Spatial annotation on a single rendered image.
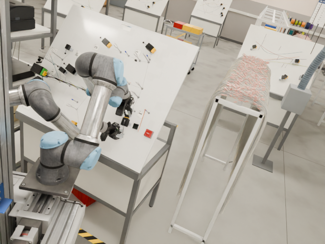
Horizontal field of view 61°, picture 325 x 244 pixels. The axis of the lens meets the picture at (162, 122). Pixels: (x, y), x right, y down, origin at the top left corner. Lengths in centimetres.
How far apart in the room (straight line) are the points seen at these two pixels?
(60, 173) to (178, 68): 115
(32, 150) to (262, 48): 373
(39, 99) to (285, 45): 416
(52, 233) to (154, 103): 113
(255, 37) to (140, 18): 473
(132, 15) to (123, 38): 673
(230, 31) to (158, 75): 1088
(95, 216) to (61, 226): 148
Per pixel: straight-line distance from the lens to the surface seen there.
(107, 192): 233
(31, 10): 257
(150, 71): 213
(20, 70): 267
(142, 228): 281
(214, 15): 1077
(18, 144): 324
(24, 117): 250
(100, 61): 132
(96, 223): 278
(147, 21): 884
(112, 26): 241
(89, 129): 129
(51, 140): 131
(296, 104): 388
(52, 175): 139
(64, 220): 139
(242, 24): 1281
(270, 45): 495
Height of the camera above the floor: 215
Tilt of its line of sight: 29 degrees down
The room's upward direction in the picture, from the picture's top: 15 degrees clockwise
